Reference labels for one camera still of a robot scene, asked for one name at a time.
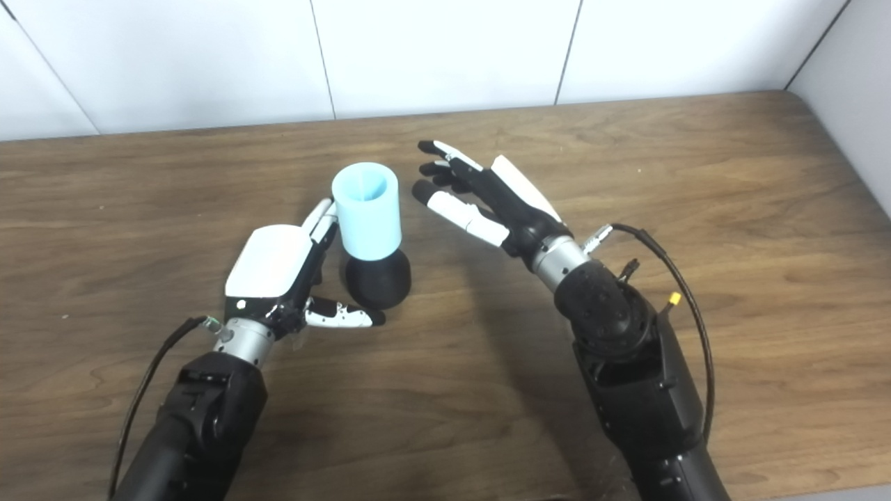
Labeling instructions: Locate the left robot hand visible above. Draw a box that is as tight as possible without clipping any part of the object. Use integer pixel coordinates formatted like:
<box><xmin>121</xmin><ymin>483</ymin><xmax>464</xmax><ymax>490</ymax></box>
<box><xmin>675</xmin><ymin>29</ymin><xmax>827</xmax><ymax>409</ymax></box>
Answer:
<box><xmin>224</xmin><ymin>198</ymin><xmax>386</xmax><ymax>340</ymax></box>

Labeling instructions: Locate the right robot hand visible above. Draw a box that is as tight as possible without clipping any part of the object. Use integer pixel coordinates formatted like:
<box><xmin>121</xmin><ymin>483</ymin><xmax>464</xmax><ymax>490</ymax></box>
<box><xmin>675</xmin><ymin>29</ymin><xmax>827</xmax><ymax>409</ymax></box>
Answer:
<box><xmin>411</xmin><ymin>140</ymin><xmax>573</xmax><ymax>259</ymax></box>

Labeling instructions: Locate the light-blue hose piece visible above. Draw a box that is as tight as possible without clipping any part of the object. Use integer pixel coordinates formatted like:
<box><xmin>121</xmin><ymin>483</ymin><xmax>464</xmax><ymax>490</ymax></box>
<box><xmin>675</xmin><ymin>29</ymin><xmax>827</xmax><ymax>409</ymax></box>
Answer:
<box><xmin>331</xmin><ymin>162</ymin><xmax>403</xmax><ymax>262</ymax></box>

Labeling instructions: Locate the black flared nozzle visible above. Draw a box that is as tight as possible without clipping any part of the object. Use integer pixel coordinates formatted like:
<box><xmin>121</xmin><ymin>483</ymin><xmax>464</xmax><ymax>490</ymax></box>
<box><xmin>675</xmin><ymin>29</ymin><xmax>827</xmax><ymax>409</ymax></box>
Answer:
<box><xmin>345</xmin><ymin>248</ymin><xmax>412</xmax><ymax>311</ymax></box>

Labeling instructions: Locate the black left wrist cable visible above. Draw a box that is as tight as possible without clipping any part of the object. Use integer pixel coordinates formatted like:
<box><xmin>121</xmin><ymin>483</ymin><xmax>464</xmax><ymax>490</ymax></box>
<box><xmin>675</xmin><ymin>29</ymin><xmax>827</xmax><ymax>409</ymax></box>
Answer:
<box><xmin>108</xmin><ymin>315</ymin><xmax>220</xmax><ymax>498</ymax></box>

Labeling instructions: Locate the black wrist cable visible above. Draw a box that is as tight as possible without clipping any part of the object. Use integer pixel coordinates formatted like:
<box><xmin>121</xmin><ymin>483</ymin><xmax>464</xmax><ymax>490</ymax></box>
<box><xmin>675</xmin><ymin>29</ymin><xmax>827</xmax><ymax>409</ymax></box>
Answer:
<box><xmin>583</xmin><ymin>223</ymin><xmax>716</xmax><ymax>446</ymax></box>
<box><xmin>108</xmin><ymin>315</ymin><xmax>220</xmax><ymax>498</ymax></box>

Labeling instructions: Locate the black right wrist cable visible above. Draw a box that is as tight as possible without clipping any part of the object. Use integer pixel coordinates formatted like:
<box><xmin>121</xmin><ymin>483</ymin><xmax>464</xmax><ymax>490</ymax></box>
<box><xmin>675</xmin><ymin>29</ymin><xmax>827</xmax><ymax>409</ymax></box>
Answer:
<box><xmin>583</xmin><ymin>223</ymin><xmax>716</xmax><ymax>446</ymax></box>

